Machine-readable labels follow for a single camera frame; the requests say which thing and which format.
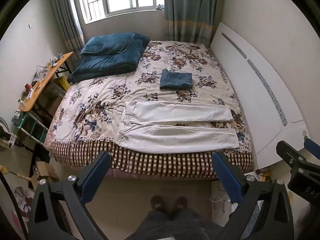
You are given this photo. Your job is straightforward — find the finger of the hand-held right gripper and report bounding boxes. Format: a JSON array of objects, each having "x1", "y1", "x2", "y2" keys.
[
  {"x1": 303, "y1": 138, "x2": 320, "y2": 159},
  {"x1": 276, "y1": 140, "x2": 307, "y2": 167}
]

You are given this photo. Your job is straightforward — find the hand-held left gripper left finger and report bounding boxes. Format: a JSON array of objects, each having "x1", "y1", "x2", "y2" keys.
[{"x1": 27, "y1": 151, "x2": 112, "y2": 240}]

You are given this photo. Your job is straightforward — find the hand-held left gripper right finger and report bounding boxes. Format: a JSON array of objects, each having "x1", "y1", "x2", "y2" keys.
[{"x1": 211, "y1": 151, "x2": 295, "y2": 240}]

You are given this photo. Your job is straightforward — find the white pants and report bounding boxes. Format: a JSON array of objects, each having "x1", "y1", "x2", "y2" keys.
[{"x1": 117, "y1": 101, "x2": 239, "y2": 155}]

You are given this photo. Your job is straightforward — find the white plastic container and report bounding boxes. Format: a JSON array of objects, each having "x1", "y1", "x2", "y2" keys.
[{"x1": 209, "y1": 180, "x2": 231, "y2": 221}]

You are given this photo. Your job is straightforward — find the cardboard box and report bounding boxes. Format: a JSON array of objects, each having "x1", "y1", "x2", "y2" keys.
[{"x1": 29, "y1": 161, "x2": 60, "y2": 191}]

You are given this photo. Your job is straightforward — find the floral bed blanket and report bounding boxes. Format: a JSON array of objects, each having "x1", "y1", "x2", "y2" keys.
[{"x1": 44, "y1": 40, "x2": 254, "y2": 174}]

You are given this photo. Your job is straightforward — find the person's dark trouser legs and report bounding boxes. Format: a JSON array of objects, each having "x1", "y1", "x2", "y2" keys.
[{"x1": 134, "y1": 209, "x2": 225, "y2": 240}]

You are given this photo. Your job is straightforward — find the white bed headboard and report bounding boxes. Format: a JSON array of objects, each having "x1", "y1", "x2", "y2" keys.
[{"x1": 209, "y1": 22, "x2": 308, "y2": 170}]

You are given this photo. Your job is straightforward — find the pink plastic bag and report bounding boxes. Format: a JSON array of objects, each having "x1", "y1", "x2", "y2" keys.
[{"x1": 10, "y1": 186, "x2": 36, "y2": 222}]

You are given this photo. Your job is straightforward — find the green shelf rack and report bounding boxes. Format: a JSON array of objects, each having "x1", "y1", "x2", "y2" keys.
[{"x1": 12, "y1": 110, "x2": 49, "y2": 145}]

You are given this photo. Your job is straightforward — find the standing fan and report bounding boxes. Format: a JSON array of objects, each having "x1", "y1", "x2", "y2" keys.
[{"x1": 0, "y1": 117, "x2": 17, "y2": 153}]

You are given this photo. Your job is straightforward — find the yellow box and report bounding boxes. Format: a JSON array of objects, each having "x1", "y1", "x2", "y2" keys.
[{"x1": 53, "y1": 76, "x2": 69, "y2": 92}]

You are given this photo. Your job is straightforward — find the orange wooden folding table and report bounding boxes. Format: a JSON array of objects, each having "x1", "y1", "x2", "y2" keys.
[{"x1": 18, "y1": 52, "x2": 74, "y2": 112}]

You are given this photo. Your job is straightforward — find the folded blue jeans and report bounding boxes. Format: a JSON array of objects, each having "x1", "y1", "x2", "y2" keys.
[{"x1": 159, "y1": 69, "x2": 193, "y2": 90}]

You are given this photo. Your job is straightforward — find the folded dark blue quilt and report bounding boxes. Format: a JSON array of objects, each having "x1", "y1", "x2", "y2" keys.
[{"x1": 68, "y1": 32, "x2": 150, "y2": 83}]

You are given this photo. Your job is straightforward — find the dark blue pillow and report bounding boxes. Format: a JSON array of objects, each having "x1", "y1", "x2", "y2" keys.
[{"x1": 80, "y1": 33, "x2": 136, "y2": 55}]

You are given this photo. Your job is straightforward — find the grey-green curtain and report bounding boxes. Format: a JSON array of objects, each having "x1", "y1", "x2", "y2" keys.
[
  {"x1": 163, "y1": 0, "x2": 222, "y2": 47},
  {"x1": 49, "y1": 0, "x2": 86, "y2": 64}
]

